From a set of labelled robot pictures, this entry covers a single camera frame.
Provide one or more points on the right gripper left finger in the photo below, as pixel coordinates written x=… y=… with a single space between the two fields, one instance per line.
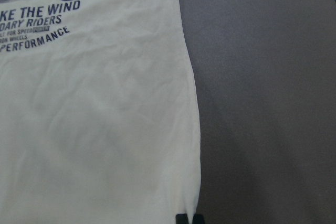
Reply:
x=181 y=219

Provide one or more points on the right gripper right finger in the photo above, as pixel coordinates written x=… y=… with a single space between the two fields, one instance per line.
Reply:
x=198 y=219

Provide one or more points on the cream motorcycle print t-shirt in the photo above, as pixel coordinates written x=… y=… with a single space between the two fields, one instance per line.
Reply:
x=99 y=114

